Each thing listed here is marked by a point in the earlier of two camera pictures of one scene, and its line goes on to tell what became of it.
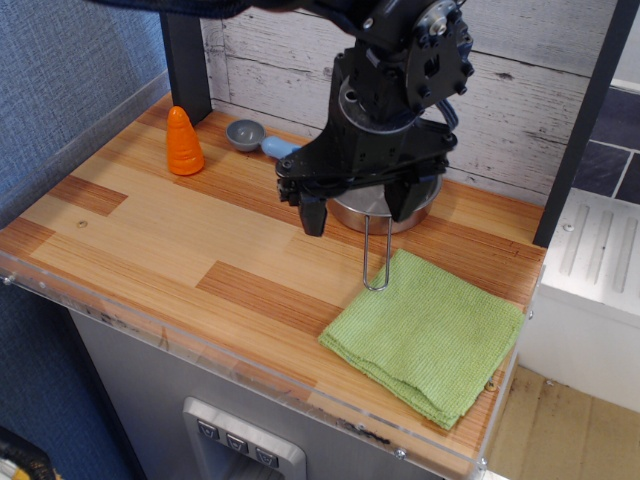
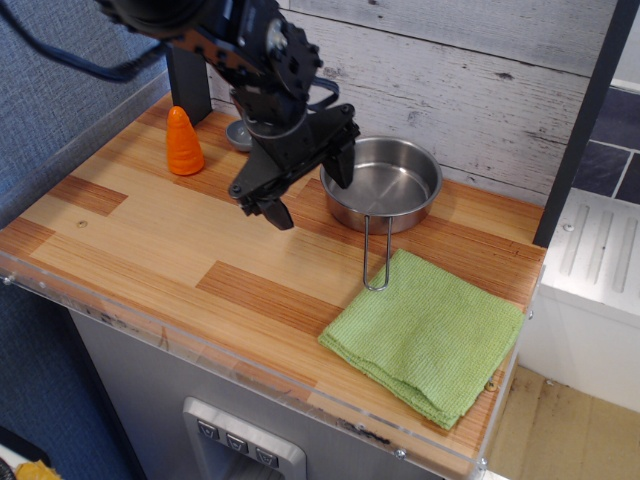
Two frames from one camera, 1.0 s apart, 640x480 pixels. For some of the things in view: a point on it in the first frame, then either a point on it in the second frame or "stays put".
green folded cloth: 433,335 stays put
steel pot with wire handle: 366,210 stays put
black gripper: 351,152 -> 276,162
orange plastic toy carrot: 185,154 stays put
